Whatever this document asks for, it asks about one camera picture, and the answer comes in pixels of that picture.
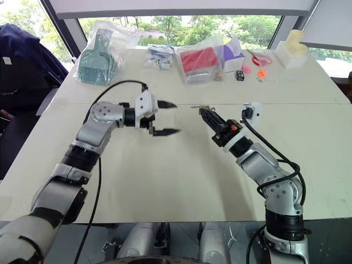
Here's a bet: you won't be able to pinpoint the red scissors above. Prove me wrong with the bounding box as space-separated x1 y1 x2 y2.
245 48 273 67

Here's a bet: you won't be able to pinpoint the black chair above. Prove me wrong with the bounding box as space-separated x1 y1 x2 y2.
0 80 59 180

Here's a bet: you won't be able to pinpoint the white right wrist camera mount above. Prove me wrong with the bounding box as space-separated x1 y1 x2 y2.
222 102 263 153

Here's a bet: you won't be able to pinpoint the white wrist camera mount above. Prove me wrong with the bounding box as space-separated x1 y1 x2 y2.
222 102 263 153
134 91 160 129

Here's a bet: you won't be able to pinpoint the clear bag with red pouch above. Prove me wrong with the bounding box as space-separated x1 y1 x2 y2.
175 35 224 88

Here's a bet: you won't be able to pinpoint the clear bag with blue parts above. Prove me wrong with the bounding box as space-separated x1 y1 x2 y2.
144 45 177 72

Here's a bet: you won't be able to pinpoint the purple and white box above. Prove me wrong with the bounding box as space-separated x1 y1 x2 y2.
221 43 246 74

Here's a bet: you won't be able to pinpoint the teal slotted scoop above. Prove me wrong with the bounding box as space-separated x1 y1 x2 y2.
76 48 110 84

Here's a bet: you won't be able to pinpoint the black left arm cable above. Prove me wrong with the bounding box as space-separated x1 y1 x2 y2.
71 80 150 264

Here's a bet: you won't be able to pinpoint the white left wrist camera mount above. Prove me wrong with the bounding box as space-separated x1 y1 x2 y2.
134 91 160 129

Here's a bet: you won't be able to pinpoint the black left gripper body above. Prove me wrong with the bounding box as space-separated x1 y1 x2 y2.
138 99 163 136

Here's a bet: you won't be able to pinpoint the cream plastic cylinder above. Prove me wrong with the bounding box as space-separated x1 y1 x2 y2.
287 29 309 56

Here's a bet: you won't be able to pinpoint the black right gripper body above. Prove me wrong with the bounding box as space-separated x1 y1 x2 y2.
212 119 245 146

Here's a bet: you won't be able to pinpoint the dark blue jacket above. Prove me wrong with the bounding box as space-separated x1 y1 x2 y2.
0 23 69 111

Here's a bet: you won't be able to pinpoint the white roller blind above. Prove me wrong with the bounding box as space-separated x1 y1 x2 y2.
47 0 321 20

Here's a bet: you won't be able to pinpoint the teal dustpan in bag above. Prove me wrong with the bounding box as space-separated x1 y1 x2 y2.
72 20 141 86

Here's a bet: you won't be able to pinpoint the white printed block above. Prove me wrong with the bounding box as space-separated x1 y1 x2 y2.
274 40 310 70

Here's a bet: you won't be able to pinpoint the silver rounded robot leg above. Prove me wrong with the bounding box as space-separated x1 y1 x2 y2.
116 222 166 260
199 222 232 264

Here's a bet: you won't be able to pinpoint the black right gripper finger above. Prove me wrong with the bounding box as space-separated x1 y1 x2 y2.
198 109 224 133
199 107 229 128

